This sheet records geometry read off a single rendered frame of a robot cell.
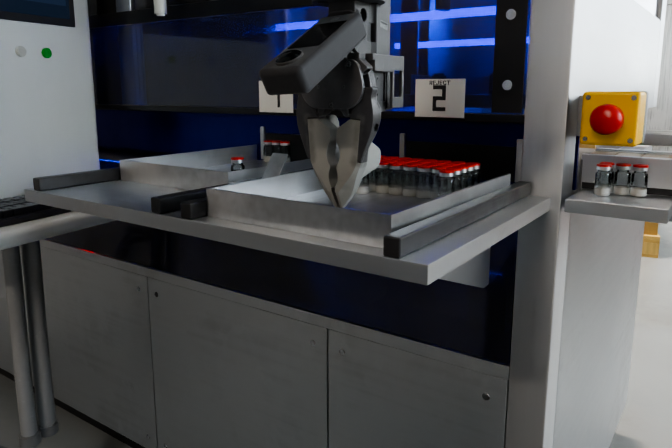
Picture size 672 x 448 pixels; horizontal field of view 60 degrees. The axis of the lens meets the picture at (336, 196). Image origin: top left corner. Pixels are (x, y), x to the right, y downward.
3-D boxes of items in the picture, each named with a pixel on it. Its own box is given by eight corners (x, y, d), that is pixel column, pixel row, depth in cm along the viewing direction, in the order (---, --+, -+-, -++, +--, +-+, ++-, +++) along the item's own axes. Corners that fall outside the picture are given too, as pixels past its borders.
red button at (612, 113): (593, 132, 80) (595, 103, 79) (625, 134, 77) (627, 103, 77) (586, 134, 76) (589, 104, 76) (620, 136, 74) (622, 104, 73)
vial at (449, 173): (441, 201, 80) (442, 168, 79) (456, 203, 78) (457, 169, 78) (434, 204, 78) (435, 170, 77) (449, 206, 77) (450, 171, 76)
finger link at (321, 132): (364, 200, 62) (365, 113, 61) (333, 209, 58) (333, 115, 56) (340, 197, 64) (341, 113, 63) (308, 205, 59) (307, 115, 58)
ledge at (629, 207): (585, 197, 94) (586, 185, 94) (677, 206, 87) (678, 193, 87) (563, 212, 83) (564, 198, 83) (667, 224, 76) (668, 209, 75)
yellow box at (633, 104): (589, 140, 86) (593, 91, 85) (644, 143, 82) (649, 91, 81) (577, 144, 80) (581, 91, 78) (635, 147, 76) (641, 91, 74)
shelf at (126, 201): (239, 167, 130) (239, 159, 130) (563, 202, 91) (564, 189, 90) (25, 201, 91) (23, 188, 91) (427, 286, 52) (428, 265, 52)
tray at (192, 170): (255, 160, 127) (255, 144, 126) (355, 169, 112) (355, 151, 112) (120, 180, 100) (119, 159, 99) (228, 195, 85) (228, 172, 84)
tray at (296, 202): (358, 181, 98) (359, 160, 98) (509, 197, 84) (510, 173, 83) (207, 216, 71) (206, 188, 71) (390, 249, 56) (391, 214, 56)
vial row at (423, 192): (355, 188, 90) (355, 158, 90) (463, 200, 80) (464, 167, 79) (347, 190, 89) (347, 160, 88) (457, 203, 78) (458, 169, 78)
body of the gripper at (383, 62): (405, 114, 60) (408, -8, 58) (361, 117, 53) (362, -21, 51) (344, 112, 64) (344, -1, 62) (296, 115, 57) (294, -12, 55)
